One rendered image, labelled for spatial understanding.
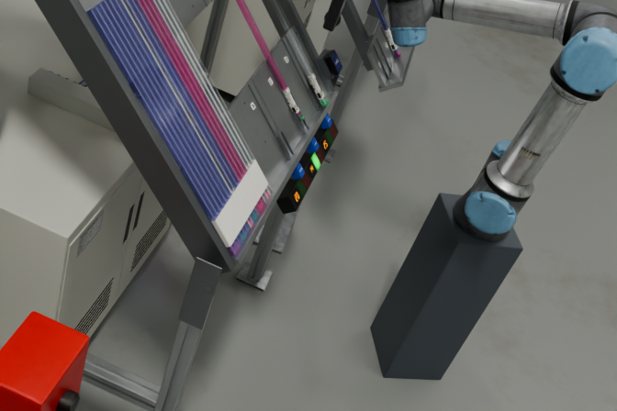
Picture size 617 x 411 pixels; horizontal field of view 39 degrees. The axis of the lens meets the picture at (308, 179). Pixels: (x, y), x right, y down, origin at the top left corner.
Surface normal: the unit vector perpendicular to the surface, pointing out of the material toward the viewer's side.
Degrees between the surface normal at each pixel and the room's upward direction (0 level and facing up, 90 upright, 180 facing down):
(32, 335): 0
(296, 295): 0
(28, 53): 0
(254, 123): 47
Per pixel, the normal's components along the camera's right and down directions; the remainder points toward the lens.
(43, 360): 0.28, -0.74
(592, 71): -0.35, 0.40
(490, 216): -0.44, 0.58
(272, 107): 0.86, -0.22
